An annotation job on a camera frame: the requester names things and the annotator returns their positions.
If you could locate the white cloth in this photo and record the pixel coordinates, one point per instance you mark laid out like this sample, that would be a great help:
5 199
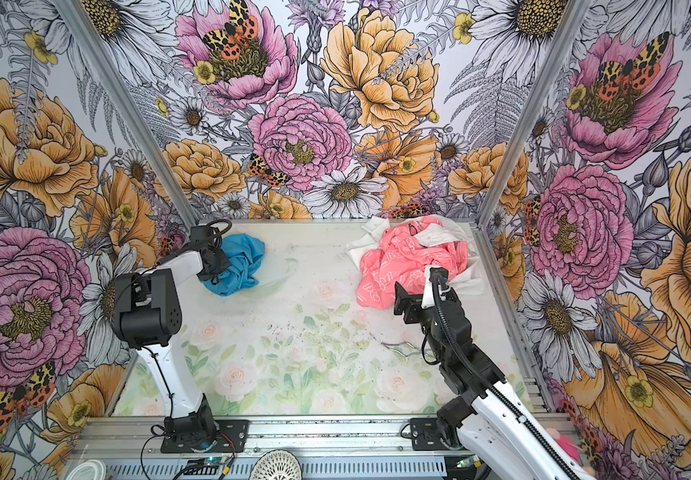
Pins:
441 237

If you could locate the pink patterned cloth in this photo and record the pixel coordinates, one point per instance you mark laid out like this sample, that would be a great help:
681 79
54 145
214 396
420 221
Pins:
405 258

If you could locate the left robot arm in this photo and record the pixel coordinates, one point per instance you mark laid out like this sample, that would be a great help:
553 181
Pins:
148 317

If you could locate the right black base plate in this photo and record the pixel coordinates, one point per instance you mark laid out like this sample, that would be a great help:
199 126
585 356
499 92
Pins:
432 434

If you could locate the aluminium front rail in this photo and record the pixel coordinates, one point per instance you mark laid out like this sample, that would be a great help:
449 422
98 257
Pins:
328 447

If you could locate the pink plush toy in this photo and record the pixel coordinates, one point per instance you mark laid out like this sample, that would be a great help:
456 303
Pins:
566 444

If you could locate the white perforated round object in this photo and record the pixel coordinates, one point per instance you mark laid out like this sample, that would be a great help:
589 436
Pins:
277 465

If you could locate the aluminium corner post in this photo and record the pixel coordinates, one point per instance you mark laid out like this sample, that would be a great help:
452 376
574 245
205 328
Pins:
80 25
567 33

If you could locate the right aluminium corner post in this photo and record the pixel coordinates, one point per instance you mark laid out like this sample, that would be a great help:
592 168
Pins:
567 33

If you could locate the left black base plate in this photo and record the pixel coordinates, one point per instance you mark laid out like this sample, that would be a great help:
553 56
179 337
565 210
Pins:
184 435

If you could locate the left aluminium corner post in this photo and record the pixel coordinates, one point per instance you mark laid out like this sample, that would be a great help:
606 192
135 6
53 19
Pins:
80 25

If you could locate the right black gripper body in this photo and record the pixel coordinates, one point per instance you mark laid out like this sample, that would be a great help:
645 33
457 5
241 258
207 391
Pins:
416 315

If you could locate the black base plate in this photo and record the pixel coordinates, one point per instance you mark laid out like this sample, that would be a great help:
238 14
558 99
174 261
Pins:
432 434
184 435

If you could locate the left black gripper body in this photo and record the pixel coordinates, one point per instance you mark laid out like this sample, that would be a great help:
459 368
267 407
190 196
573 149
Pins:
221 262

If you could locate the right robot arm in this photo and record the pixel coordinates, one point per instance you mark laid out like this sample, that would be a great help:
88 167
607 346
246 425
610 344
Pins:
486 417

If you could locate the teal blue cloth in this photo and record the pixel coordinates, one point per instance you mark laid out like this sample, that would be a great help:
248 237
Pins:
245 254

